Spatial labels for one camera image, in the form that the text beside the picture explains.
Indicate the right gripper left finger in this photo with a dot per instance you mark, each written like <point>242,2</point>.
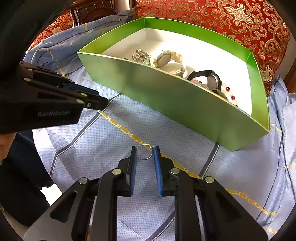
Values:
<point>117,182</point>

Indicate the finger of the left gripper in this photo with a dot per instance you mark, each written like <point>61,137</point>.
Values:
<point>80,88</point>
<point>53,82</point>

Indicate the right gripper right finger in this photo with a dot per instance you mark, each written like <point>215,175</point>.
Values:
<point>172,181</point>

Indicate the gold rhinestone brooch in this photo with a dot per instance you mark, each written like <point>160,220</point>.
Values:
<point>140,56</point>

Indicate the person's left hand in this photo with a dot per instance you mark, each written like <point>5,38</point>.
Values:
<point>6,141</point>

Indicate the green cardboard box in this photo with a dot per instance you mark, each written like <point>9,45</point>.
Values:
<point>108,61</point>

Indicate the red gold seat cushion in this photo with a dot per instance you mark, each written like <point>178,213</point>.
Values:
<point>63,22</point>

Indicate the cream white wristwatch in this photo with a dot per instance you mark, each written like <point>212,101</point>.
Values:
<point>165,58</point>

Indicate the light blue patterned cloth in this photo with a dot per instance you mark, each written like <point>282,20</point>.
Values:
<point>261,177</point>

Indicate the black wristwatch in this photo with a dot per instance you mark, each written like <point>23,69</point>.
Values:
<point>213,80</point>

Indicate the red gold embroidered cushion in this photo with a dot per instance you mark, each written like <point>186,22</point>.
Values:
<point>254,24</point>

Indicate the dark wooden chair frame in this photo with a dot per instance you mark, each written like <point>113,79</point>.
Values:
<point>87,11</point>

